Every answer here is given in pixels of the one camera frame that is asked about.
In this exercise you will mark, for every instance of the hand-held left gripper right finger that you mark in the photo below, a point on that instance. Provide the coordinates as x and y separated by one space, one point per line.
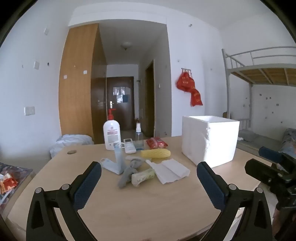
211 185

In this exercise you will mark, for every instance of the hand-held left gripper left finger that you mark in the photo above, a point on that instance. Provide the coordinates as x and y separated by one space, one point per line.
89 185

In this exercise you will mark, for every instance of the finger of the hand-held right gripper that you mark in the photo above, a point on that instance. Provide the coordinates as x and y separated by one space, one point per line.
259 171
270 153

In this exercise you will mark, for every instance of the blue face mask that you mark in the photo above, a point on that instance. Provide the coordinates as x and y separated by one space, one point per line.
111 165

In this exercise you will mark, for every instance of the grey sock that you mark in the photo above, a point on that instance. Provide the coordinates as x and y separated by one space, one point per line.
126 176

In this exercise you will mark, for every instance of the white foam box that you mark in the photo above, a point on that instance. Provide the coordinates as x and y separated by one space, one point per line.
208 143

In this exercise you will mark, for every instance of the white tissue paper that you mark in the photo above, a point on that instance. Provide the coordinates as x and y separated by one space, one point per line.
170 171

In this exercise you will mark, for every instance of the green floral tissue pack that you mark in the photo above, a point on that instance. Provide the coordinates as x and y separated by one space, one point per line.
143 176

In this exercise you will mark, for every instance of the grey mattress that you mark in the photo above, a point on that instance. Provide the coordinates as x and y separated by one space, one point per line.
259 140

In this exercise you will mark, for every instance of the patterned blanket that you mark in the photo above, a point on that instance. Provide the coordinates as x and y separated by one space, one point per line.
289 143

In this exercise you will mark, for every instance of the white plastic bag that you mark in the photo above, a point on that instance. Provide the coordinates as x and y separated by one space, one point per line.
71 143

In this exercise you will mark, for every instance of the white bottle red pump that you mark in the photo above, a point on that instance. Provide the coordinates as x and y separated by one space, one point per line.
112 134

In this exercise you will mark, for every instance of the white remote control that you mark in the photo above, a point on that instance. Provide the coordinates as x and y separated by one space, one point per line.
129 146

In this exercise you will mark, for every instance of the clear spray bottle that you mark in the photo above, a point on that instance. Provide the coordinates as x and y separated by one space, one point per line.
139 140

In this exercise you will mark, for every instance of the red snack packet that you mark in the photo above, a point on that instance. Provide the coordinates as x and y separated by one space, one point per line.
156 143

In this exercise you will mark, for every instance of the dark brown entrance door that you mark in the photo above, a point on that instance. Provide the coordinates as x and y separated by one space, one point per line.
120 113

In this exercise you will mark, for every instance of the grey metal bunk bed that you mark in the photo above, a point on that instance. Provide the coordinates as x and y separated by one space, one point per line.
266 74

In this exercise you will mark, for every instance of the orange printed packet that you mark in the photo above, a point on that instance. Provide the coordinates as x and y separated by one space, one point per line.
8 185

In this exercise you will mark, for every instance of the wooden wardrobe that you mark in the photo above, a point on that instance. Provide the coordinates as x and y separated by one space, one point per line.
76 92

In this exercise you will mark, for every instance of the papers on door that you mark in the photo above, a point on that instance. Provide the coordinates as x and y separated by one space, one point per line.
121 92

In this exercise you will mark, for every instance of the brown side door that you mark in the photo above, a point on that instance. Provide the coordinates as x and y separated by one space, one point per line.
149 99

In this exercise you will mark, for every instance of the ceiling lamp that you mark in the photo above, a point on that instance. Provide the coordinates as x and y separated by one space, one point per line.
126 45

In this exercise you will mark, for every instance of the white wall switch panel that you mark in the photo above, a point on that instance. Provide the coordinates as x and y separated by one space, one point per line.
29 111

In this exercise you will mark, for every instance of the wall hook rack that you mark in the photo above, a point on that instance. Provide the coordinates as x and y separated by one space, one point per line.
186 70

